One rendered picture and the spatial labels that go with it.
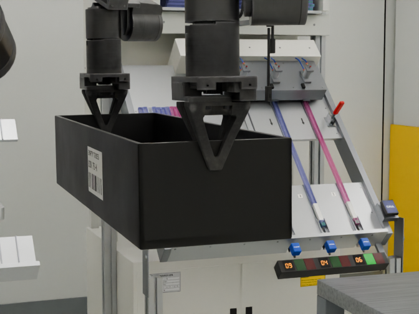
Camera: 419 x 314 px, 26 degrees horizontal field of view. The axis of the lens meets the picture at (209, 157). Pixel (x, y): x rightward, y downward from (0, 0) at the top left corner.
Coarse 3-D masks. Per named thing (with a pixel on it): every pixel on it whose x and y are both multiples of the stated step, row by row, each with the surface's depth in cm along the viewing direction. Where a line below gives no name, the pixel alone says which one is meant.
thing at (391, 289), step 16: (416, 272) 179; (320, 288) 172; (336, 288) 166; (352, 288) 166; (368, 288) 166; (384, 288) 166; (400, 288) 166; (416, 288) 166; (320, 304) 172; (336, 304) 165; (352, 304) 159; (368, 304) 155; (384, 304) 155; (400, 304) 155; (416, 304) 155
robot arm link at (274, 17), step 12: (252, 0) 93; (264, 0) 92; (276, 0) 92; (288, 0) 92; (300, 0) 92; (252, 12) 93; (264, 12) 93; (276, 12) 93; (288, 12) 93; (300, 12) 93; (252, 24) 95; (264, 24) 95; (276, 24) 95; (288, 24) 95; (300, 24) 95
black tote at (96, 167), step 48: (96, 144) 115; (144, 144) 94; (192, 144) 95; (240, 144) 97; (288, 144) 99; (96, 192) 116; (144, 192) 94; (192, 192) 96; (240, 192) 97; (288, 192) 99; (144, 240) 95; (192, 240) 96; (240, 240) 98
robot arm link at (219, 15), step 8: (192, 0) 93; (200, 0) 92; (208, 0) 92; (216, 0) 92; (224, 0) 92; (232, 0) 93; (248, 0) 93; (192, 8) 93; (200, 8) 92; (208, 8) 92; (216, 8) 92; (224, 8) 92; (232, 8) 93; (248, 8) 94; (192, 16) 93; (200, 16) 92; (208, 16) 92; (216, 16) 92; (224, 16) 92; (232, 16) 93; (248, 16) 95
